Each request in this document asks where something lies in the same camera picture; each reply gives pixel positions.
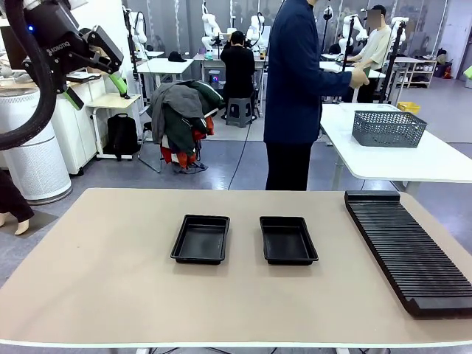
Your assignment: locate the black computer monitor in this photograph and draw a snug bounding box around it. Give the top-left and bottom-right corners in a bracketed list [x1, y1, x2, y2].
[0, 25, 27, 71]

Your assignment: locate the grey plastic stool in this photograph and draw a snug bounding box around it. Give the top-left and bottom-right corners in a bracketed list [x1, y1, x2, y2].
[225, 97, 254, 128]

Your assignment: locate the white cylindrical air purifier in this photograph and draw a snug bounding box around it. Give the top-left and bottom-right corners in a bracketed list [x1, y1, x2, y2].
[0, 88, 73, 202]

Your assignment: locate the seated person in black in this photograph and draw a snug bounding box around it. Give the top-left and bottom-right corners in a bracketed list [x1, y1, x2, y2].
[220, 31, 257, 101]

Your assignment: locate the small wooden rolling table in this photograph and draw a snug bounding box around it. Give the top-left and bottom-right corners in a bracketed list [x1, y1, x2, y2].
[86, 93, 143, 162]

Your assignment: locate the black tripod stand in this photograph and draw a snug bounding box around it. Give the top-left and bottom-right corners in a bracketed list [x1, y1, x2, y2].
[341, 16, 357, 75]
[379, 21, 409, 104]

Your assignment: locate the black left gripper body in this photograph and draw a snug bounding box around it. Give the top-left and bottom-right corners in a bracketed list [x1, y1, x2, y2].
[22, 0, 93, 75]

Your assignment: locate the metal frame chair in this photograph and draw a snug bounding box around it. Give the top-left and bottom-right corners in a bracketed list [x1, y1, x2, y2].
[138, 120, 207, 174]

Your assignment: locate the grey jacket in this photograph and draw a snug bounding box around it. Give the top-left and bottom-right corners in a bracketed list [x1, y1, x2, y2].
[150, 83, 204, 145]

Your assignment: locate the black corrugated cable hose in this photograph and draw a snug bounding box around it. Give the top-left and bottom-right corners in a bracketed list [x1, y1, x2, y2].
[0, 0, 57, 151]

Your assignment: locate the white cabinet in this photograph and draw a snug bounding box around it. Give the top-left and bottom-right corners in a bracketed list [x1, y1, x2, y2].
[51, 72, 108, 176]

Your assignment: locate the black slotted board rack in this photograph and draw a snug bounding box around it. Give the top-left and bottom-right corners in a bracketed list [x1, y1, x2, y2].
[344, 190, 472, 317]

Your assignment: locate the black ESD tray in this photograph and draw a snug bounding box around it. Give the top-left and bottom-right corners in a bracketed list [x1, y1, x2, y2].
[170, 214, 231, 266]
[259, 215, 319, 266]

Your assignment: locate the navy sleeved left forearm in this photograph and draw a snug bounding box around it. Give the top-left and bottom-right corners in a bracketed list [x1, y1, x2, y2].
[319, 68, 354, 91]

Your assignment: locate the white desk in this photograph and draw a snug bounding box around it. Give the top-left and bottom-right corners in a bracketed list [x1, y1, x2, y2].
[136, 57, 195, 108]
[319, 60, 386, 80]

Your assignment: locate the person in navy jacket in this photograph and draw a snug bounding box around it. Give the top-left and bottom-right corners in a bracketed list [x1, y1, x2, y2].
[263, 0, 354, 192]

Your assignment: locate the wooden shoe shelf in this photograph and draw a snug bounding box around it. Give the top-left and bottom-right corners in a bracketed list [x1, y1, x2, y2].
[396, 57, 439, 89]

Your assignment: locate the person's left hand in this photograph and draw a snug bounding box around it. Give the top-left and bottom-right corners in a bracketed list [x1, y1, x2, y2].
[348, 66, 371, 90]

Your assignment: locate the black backpack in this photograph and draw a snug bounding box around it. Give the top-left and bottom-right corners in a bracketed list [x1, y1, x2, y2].
[104, 113, 142, 161]

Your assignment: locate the grey workstation desk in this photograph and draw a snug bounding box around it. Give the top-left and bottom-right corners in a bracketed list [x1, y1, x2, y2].
[192, 53, 272, 111]

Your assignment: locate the grey perforated plastic basket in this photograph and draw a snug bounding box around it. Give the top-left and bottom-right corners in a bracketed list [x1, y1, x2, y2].
[351, 109, 428, 149]

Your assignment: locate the red orange garment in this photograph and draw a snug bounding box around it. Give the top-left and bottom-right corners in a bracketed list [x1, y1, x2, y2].
[159, 116, 215, 166]

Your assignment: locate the chair with piled clothes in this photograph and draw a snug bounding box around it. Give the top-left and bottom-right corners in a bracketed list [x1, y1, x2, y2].
[165, 80, 226, 156]

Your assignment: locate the standing person in beige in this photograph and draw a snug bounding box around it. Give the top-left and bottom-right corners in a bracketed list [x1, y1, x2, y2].
[346, 4, 393, 104]

